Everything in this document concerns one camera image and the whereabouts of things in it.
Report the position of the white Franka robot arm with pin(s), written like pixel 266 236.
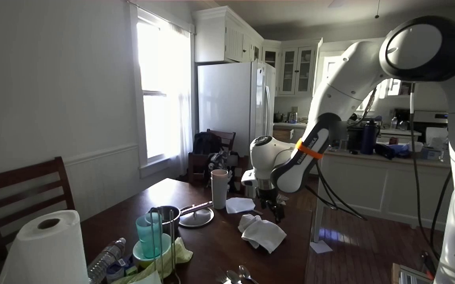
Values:
pixel 449 157

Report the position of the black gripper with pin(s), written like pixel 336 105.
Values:
pixel 269 194

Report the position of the white cloth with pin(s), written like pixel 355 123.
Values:
pixel 263 233

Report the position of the yellow-green cloth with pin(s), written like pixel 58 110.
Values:
pixel 181 251

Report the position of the teal bowl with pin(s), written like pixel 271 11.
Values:
pixel 157 257

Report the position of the paper towel roll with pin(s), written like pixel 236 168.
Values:
pixel 48 252

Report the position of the clear plastic bottle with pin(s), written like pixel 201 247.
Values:
pixel 107 257

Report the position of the tall white plastic cup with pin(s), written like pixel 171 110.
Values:
pixel 220 189

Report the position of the bright window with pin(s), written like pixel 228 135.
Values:
pixel 162 88

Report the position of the teal plastic cup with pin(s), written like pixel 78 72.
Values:
pixel 149 236

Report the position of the white paper napkin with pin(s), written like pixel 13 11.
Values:
pixel 239 203

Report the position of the white cabinet above refrigerator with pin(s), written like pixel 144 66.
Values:
pixel 222 33

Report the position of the metal fork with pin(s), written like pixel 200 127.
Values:
pixel 247 274

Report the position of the steel pot lid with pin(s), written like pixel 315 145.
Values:
pixel 197 216

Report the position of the framed box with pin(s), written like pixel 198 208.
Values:
pixel 410 274

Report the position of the glass door wall cabinet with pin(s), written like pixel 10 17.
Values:
pixel 296 71

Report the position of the white kitchen counter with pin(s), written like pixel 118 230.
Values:
pixel 380 183

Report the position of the blue cloth on counter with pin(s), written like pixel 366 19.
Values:
pixel 394 150

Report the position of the paper scrap on floor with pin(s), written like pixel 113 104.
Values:
pixel 321 246

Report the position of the white refrigerator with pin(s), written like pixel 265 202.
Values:
pixel 228 104

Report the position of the dark blue counter appliance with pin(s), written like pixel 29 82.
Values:
pixel 362 137

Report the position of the black patterned jacket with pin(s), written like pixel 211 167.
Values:
pixel 220 157

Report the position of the dark wooden slatted chair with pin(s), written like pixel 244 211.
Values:
pixel 23 181

